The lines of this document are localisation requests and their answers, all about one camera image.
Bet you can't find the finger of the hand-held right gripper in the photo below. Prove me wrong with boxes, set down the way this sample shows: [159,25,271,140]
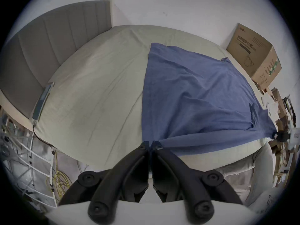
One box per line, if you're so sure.
[273,130,291,142]

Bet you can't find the grey padded headboard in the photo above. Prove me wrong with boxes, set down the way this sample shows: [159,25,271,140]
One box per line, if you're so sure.
[0,0,112,120]

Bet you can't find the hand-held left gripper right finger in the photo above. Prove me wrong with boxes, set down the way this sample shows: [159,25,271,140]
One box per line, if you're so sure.
[151,140,244,223]

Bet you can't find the yellow cable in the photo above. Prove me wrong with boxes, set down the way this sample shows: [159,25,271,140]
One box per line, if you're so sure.
[50,149,73,200]

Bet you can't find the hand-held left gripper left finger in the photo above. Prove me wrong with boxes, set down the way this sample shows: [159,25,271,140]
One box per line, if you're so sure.
[58,141,150,223]

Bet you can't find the phone with cable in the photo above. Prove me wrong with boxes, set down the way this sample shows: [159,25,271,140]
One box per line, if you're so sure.
[32,82,55,124]

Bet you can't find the bed with beige sheet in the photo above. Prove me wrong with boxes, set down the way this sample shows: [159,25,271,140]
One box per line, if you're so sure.
[30,25,278,173]

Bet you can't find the brown cardboard carton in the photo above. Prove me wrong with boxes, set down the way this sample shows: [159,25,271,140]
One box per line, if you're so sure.
[226,23,282,90]

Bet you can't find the blue shirt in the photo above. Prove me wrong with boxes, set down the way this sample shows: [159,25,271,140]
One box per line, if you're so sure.
[141,43,278,157]

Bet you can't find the person's legs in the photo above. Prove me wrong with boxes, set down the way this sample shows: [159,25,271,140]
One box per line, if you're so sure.
[217,143,276,207]

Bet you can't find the white wire rack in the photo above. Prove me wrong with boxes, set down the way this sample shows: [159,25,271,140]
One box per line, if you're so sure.
[0,116,58,208]

